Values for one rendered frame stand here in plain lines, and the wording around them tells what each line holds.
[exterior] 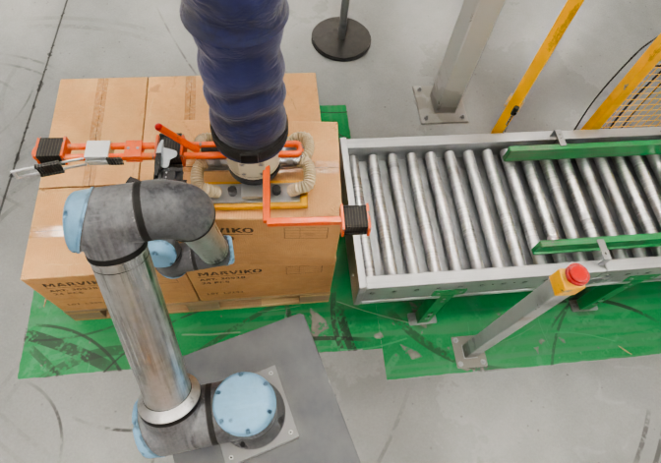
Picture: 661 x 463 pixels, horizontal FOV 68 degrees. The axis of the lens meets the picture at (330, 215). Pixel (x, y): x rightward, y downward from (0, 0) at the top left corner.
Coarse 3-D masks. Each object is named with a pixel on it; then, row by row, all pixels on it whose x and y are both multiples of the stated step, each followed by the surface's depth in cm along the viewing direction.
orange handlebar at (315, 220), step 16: (80, 144) 150; (112, 144) 151; (128, 144) 151; (144, 144) 152; (208, 144) 153; (288, 144) 156; (80, 160) 149; (128, 160) 151; (272, 224) 142; (288, 224) 143; (304, 224) 143; (320, 224) 144; (336, 224) 145
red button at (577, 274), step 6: (570, 264) 148; (576, 264) 148; (570, 270) 147; (576, 270) 147; (582, 270) 147; (570, 276) 146; (576, 276) 146; (582, 276) 146; (588, 276) 146; (570, 282) 149; (576, 282) 146; (582, 282) 146
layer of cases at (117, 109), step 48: (96, 96) 227; (144, 96) 229; (192, 96) 231; (288, 96) 235; (48, 192) 202; (48, 240) 193; (48, 288) 195; (96, 288) 200; (192, 288) 210; (240, 288) 216; (288, 288) 223
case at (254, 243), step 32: (192, 128) 173; (288, 128) 176; (320, 128) 177; (192, 160) 167; (320, 160) 171; (320, 192) 165; (224, 224) 161; (256, 224) 162; (256, 256) 185; (288, 256) 186; (320, 256) 187
